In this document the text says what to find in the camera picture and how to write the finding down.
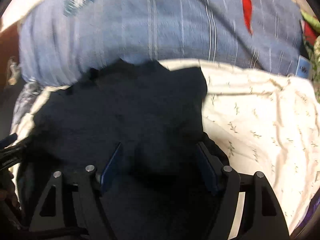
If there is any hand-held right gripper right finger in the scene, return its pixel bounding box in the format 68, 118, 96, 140
196, 142, 291, 240

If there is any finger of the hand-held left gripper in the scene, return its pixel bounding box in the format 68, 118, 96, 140
0, 133, 34, 173

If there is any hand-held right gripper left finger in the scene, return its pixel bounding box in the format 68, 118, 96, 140
29, 142, 123, 240

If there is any dark navy garment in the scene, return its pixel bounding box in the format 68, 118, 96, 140
17, 59, 232, 240

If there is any person's left hand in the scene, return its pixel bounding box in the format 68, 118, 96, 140
0, 174, 20, 212

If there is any grey patterned cloth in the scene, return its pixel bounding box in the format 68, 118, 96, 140
12, 81, 42, 125

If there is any white floral bedsheet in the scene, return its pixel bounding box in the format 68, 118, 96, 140
10, 59, 320, 235

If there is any purple cloth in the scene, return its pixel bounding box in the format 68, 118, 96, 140
291, 197, 318, 238

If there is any blue plaid blanket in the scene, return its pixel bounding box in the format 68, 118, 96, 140
19, 0, 313, 87

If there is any green patterned cloth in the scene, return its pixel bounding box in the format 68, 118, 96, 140
300, 9, 320, 80

